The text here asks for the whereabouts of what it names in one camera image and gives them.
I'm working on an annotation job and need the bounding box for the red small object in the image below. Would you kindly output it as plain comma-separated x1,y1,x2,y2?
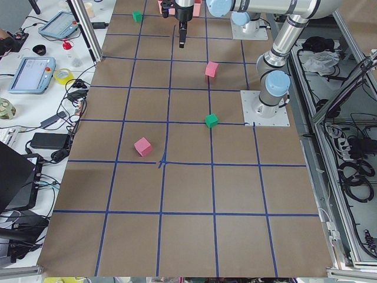
62,40,73,50

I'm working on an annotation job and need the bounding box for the pink foam cube centre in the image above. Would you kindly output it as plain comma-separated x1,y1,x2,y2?
205,61,219,78

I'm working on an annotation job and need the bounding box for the green foam cube near base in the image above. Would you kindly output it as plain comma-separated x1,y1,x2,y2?
205,113,219,129

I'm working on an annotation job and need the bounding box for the camouflage tape roll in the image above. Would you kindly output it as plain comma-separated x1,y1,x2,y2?
0,98,16,120

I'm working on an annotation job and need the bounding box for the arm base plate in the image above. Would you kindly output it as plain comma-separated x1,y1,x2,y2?
240,90,290,127
231,17,268,41

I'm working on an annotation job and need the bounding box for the teach pendant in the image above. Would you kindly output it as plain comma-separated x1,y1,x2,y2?
38,11,78,40
8,57,56,94

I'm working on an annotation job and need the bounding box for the black power adapter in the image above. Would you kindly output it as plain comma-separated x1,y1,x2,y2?
30,133,69,150

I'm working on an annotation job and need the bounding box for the small black bowl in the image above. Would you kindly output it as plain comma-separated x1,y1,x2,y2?
32,44,47,56

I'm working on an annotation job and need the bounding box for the black laptop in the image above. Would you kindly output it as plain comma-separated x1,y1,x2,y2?
1,143,42,212

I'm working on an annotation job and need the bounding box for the pink plastic tray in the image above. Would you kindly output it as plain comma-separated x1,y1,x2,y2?
157,0,202,17

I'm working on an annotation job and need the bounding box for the white crumpled cloth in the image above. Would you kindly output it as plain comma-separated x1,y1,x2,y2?
303,51,339,76

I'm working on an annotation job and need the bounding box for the pink foam cube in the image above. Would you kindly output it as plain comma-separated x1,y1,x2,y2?
205,61,219,78
134,137,153,157

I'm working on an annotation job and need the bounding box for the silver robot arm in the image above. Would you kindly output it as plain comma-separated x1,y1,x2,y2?
206,0,342,119
231,12,261,32

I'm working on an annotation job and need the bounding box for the yellow tape roll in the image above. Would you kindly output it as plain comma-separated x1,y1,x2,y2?
53,68,74,85

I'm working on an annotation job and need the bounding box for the green foam cube near tray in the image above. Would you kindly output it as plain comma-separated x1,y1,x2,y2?
132,11,143,22

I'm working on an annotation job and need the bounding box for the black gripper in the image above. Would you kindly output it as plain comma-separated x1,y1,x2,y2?
160,0,194,48

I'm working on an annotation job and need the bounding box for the aluminium frame post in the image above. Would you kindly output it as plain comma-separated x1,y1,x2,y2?
67,0,103,63

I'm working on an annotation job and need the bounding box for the teach pendant near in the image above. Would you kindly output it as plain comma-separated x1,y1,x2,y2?
8,57,56,94

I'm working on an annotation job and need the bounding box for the teach pendant far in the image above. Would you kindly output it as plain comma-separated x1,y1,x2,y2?
38,11,78,40

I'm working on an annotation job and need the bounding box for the pink foam cube far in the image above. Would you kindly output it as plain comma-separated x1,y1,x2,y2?
134,137,153,157

